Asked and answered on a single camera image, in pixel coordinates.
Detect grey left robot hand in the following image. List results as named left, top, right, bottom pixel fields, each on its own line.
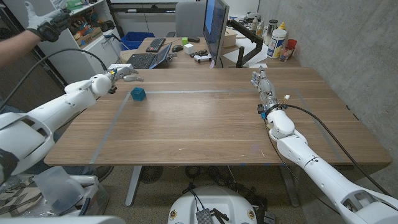
left=107, top=65, right=145, bottom=83

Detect person's gloved hand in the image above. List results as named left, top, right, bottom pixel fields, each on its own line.
left=24, top=1, right=72, bottom=43

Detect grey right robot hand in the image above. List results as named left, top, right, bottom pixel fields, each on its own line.
left=250, top=66, right=279, bottom=109

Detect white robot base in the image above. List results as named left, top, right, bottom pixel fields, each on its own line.
left=167, top=185, right=258, bottom=224

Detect person's bare forearm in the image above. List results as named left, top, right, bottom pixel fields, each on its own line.
left=0, top=30, right=40, bottom=68

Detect black laptop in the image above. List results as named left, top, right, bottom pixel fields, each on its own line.
left=126, top=42, right=172, bottom=70

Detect blue cube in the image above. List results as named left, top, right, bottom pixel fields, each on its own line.
left=130, top=86, right=147, bottom=102

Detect blue plastic bin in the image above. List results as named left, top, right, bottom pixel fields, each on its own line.
left=120, top=31, right=155, bottom=50

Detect clear drinking glass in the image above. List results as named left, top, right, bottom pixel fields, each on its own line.
left=279, top=45, right=293, bottom=62

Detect black keyboard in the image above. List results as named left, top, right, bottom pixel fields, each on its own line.
left=145, top=37, right=167, bottom=53

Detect white shelf cabinet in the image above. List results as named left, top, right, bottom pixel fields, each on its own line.
left=2, top=0, right=124, bottom=91

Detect cardboard box on shelf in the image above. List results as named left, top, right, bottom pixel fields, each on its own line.
left=75, top=27, right=104, bottom=47

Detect white paper sheets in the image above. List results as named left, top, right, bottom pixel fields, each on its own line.
left=223, top=37, right=270, bottom=65

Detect red cup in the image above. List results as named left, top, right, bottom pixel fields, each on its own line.
left=285, top=39, right=298, bottom=57

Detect dark lidded jar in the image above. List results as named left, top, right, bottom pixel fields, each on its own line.
left=263, top=19, right=279, bottom=46

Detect pale wooden box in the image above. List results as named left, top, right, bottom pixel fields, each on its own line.
left=222, top=27, right=238, bottom=48

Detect white game controller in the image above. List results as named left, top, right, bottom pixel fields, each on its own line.
left=193, top=53, right=213, bottom=64

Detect black computer monitor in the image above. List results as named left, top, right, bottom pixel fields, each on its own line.
left=203, top=0, right=230, bottom=65

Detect dark shoe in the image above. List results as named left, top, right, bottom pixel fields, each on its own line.
left=93, top=166, right=114, bottom=183

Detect grey metal table leg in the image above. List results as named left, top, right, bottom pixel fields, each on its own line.
left=125, top=166, right=142, bottom=207
left=279, top=164, right=301, bottom=208

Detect black round floor fan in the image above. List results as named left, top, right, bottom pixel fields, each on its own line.
left=139, top=166, right=164, bottom=184

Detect clear plastic container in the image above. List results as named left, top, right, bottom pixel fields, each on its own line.
left=32, top=166, right=109, bottom=217

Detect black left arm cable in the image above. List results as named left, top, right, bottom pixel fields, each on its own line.
left=0, top=48, right=108, bottom=113

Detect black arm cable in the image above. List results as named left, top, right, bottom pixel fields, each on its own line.
left=284, top=104, right=391, bottom=197
left=0, top=48, right=108, bottom=113

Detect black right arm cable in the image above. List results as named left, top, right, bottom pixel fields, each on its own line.
left=284, top=104, right=391, bottom=197

